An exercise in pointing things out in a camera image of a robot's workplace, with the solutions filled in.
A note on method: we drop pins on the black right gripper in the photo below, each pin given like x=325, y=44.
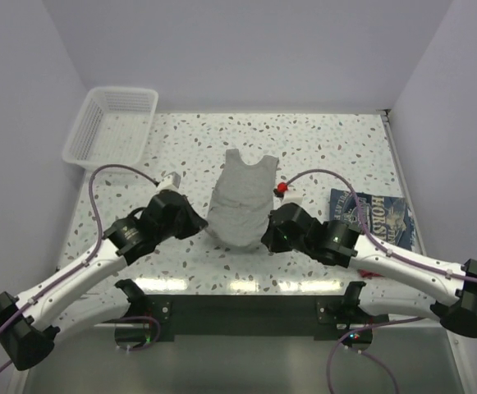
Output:
x=271, y=240

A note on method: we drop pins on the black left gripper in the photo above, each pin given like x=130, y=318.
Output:
x=195, y=222

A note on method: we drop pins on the grey tank top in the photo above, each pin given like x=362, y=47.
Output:
x=241, y=201

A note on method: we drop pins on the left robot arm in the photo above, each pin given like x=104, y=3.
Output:
x=27, y=320

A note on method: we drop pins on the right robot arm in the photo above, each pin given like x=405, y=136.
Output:
x=442, y=291

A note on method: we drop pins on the folded blue printed tank top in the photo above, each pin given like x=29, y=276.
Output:
x=388, y=218

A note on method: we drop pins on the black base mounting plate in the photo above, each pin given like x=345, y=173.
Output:
x=316, y=316

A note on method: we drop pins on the white plastic basket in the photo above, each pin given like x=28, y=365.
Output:
x=112, y=127

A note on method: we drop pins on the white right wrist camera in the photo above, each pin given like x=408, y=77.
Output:
x=286, y=195

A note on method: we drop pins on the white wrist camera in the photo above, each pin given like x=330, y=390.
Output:
x=286, y=195
x=170, y=182

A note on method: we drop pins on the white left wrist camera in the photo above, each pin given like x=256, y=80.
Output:
x=170, y=182

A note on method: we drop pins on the aluminium rail frame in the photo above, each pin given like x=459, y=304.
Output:
x=347, y=147

